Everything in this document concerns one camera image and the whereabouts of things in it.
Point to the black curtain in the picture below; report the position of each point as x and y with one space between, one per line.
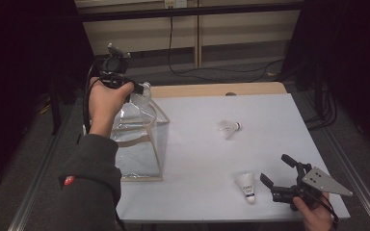
13 64
350 48

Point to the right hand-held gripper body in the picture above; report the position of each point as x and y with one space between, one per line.
321 183

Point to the black stand leg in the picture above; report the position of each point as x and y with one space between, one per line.
56 118

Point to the dark table grommet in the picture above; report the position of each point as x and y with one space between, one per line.
230 94

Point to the metal floor rail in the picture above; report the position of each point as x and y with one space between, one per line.
359 173
32 192

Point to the white table mat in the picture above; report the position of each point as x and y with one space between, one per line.
205 154

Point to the person's left hand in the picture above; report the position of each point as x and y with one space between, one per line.
104 102

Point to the person's right hand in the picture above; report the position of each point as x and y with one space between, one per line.
318 219

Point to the white shuttlecock blue band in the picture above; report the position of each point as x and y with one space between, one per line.
246 186

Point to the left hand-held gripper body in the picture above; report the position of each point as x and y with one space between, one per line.
114 69

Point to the beige vertical post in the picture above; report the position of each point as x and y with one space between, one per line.
198 38

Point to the white wall socket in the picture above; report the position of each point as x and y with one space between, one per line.
175 3

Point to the clear plastic bag beige trim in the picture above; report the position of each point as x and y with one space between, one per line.
141 150

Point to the black horizontal bar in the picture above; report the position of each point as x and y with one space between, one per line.
141 14

